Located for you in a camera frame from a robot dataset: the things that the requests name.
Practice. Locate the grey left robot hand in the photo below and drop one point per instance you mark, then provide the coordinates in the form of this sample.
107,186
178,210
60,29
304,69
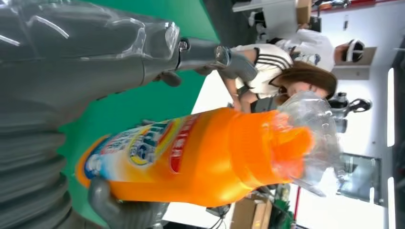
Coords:
79,63

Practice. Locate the orange detergent bottle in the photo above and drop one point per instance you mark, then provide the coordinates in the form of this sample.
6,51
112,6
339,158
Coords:
205,158

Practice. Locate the green table mat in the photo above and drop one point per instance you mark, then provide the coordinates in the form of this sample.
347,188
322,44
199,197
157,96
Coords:
133,104

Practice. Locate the white table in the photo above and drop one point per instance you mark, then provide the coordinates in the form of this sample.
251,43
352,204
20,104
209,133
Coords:
208,94

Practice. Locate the seated person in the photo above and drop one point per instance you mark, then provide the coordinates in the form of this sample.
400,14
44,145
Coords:
272,72

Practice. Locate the white desk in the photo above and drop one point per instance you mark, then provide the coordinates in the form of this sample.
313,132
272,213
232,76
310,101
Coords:
278,15

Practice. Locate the brown cardboard box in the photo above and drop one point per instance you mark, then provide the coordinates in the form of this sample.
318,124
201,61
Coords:
250,215
303,11

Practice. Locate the person with headset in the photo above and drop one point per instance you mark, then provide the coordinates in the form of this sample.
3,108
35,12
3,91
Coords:
310,44

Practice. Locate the black and white machine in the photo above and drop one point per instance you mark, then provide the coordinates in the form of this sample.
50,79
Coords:
340,104

